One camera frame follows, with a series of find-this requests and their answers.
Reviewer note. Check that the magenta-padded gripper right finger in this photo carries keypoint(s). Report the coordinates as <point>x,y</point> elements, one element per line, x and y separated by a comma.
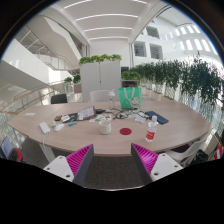
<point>163,165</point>

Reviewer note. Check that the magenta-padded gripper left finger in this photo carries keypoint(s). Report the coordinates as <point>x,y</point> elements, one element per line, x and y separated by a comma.
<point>60,166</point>

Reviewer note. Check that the clear red-labelled water bottle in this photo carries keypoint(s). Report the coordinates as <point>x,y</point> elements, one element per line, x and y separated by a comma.
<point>151,131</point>

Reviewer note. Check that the white shell chair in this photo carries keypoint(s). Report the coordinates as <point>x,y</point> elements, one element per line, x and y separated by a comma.
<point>190,150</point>

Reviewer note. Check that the white computer mouse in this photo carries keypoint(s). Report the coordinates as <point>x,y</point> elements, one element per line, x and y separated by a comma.
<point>59,127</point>

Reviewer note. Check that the white power strip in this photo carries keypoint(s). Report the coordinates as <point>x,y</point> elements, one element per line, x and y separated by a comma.
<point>44,128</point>

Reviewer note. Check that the small teal marker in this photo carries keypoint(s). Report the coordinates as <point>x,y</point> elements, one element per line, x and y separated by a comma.
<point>72,123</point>

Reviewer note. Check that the dark blue keyboard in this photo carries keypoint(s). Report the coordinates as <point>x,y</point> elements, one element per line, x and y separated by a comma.
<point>157,117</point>

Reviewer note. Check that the flat round red coaster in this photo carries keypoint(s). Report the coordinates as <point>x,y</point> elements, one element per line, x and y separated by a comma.
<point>125,131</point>

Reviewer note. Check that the white printed card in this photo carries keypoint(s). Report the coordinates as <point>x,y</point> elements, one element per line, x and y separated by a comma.
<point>140,119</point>

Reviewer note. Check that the black notebook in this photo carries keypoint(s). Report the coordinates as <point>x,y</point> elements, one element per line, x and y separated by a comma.
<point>72,116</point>

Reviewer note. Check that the white grid-pattern mug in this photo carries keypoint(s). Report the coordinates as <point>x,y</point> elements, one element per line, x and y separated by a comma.
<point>105,127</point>

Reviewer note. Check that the colourful sticker sheet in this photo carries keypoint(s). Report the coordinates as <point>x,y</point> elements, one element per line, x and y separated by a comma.
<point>103,117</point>

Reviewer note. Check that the black office chair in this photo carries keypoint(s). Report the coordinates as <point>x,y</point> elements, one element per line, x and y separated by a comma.
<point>59,98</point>

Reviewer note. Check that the black power adapter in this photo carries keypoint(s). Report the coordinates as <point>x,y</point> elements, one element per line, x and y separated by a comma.
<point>100,111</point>

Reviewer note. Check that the green cat-print tote bag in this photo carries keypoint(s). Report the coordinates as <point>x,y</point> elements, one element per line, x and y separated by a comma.
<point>129,98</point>

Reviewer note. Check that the glass balustrade with wooden handrail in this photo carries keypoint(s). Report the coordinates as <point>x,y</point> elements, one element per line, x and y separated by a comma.
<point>26,96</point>

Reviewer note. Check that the clear white-lidded shaker bottle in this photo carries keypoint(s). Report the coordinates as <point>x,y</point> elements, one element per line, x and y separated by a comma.
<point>111,100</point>

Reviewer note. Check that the small potted plants by railing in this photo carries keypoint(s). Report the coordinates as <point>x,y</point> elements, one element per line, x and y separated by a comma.
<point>76,80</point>

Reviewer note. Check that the row of green potted plants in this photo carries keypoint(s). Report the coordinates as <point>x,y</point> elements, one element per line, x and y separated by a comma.
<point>186,78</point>

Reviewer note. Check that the wooden planter with plants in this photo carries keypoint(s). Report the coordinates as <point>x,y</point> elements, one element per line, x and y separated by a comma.
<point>130,76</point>

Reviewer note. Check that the white cabinet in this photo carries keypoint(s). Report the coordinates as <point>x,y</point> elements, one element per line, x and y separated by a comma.
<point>100,78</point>

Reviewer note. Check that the green plants atop cabinet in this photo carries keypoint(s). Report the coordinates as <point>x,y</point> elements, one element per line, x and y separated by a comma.
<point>100,58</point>

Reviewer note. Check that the ceiling light strips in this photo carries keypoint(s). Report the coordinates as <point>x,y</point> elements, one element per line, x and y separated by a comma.
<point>106,16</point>

